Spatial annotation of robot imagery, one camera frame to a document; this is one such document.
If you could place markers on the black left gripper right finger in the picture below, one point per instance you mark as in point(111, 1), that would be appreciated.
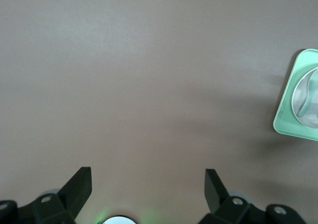
point(216, 194)

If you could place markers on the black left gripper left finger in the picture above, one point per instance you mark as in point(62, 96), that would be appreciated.
point(69, 199)

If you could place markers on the beige round plate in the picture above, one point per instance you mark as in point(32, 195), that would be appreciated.
point(298, 97)

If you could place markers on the grey-green plastic spoon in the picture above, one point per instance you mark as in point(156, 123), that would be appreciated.
point(309, 92)

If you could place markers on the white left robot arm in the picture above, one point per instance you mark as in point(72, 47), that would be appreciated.
point(119, 221)

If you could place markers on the light green rectangular tray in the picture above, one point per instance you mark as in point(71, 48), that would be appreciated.
point(285, 124)

